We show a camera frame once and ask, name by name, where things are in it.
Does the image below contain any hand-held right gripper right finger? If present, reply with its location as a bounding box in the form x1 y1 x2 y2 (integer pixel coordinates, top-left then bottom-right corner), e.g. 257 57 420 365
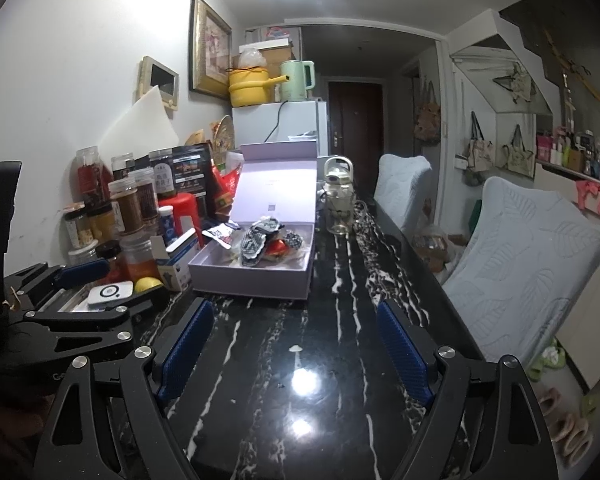
376 299 562 480

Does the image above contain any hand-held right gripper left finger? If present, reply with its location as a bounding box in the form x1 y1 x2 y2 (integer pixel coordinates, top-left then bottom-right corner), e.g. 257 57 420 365
31 298 216 480

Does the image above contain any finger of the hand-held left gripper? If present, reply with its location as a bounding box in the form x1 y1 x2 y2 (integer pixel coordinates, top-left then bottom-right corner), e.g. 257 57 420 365
10 294 171 361
4 258 113 307

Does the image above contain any clear purple print zip bag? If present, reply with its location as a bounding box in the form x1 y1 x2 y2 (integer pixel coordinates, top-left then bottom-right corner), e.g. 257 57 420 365
201 224 237 250

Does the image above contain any black white checkered scrunchie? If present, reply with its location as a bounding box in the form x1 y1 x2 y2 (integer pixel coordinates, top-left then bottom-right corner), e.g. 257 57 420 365
240 216 283 268

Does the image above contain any lavender gift box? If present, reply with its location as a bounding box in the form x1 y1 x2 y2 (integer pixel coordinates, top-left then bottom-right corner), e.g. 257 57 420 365
187 142 318 301

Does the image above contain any black lid jar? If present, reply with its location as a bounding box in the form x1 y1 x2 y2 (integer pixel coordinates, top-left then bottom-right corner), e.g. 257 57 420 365
94 240 124 283

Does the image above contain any small white device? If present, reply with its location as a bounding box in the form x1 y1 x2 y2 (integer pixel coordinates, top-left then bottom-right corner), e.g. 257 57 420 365
87 281 134 311

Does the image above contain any small nut jar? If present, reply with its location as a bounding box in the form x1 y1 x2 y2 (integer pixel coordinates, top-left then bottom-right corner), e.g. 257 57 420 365
64 202 93 251

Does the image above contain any yellow powder jar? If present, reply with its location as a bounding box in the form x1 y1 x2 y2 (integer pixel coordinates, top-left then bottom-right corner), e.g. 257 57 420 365
87 202 117 242

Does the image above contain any orange honey jar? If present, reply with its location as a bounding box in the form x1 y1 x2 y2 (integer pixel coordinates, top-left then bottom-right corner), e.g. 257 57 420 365
121 235 161 281

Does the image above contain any yellow lemon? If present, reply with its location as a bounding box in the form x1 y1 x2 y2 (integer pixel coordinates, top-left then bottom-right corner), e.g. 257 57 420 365
134 276 165 295

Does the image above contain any brown spice jar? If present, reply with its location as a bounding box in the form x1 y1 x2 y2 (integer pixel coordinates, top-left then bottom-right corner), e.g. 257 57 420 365
130 167 159 223
109 177 146 235

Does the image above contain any white and blue carton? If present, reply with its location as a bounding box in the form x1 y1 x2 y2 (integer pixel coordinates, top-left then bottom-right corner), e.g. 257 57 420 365
150 227 203 292

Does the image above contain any red chili jar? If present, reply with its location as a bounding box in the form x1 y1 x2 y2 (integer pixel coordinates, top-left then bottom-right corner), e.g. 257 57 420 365
77 146 113 211

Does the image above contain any blue tube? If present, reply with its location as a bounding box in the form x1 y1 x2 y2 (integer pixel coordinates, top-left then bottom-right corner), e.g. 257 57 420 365
159 205 178 246

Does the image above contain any clear plastic bag of goods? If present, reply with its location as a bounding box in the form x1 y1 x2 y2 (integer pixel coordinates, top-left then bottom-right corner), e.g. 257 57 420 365
411 224 455 273

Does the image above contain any red plastic container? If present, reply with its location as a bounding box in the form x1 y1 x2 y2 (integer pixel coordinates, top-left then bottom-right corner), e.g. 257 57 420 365
158 194 201 238

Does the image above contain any dark label clear jar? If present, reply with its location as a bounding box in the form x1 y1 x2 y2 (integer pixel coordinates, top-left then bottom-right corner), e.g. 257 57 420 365
149 149 177 198

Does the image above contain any green slipper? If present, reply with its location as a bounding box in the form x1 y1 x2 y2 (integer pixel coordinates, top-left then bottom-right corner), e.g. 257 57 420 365
526 337 568 382

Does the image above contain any light blue leaf-pattern chair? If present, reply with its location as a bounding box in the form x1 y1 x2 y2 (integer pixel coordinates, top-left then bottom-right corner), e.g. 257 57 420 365
374 154 433 241
442 176 600 363

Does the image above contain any black snack bag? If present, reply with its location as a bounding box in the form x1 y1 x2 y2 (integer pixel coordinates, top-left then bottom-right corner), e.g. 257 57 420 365
172 144 216 221

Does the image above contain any glass mug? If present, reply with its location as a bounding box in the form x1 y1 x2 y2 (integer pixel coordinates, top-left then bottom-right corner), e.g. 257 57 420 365
325 194 368 236

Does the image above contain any pink slipper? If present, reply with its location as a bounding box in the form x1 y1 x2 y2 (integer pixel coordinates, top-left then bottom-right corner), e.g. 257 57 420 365
536 387 576 441
562 415 595 468

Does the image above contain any white foam board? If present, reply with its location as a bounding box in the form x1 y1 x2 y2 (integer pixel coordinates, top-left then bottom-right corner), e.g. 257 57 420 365
96 85 181 161

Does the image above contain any red bag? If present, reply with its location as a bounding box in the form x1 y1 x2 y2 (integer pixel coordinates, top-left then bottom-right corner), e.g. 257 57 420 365
211 160 243 211

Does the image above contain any cream water bottle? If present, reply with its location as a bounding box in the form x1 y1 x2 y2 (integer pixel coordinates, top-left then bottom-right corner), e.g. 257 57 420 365
322 156 356 198

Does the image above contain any decorative plate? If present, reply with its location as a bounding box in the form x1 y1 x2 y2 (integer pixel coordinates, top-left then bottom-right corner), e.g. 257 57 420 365
210 115 236 158

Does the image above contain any beige tote bag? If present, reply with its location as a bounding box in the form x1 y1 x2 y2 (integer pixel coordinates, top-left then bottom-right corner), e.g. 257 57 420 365
465 111 495 171
500 125 536 178

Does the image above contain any brown door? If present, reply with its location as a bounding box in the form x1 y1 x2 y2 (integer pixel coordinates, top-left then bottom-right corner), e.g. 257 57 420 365
327 80 383 193

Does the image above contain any patterned tote bag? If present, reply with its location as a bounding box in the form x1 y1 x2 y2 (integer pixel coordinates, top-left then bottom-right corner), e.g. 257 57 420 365
413 80 442 145

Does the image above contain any yellow pot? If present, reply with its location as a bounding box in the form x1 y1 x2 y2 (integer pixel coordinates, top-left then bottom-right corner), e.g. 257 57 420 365
228 66 288 107

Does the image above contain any pink bow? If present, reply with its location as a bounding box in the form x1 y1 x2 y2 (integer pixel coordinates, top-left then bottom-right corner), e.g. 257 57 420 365
575 179 600 223

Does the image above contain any white refrigerator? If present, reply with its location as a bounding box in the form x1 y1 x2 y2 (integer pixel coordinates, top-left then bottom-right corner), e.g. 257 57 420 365
231 101 329 158

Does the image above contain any gold framed picture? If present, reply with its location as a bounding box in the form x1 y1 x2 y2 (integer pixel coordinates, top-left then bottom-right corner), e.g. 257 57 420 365
188 0 233 100

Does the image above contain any row of bottles and jars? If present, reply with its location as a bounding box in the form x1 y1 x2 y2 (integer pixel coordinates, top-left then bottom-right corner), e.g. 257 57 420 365
535 127 600 186

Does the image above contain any green electric kettle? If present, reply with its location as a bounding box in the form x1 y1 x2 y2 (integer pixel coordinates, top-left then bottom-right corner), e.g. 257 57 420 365
279 60 316 103

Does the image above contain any star-shaped bag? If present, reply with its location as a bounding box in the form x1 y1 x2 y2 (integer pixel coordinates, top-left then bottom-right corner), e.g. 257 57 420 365
492 62 537 105

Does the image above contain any cardboard box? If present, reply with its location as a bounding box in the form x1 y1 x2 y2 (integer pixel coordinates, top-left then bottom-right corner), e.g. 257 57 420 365
256 39 297 64

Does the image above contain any black power cord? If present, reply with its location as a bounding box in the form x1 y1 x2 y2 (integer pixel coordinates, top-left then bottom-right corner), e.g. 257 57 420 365
265 101 287 143

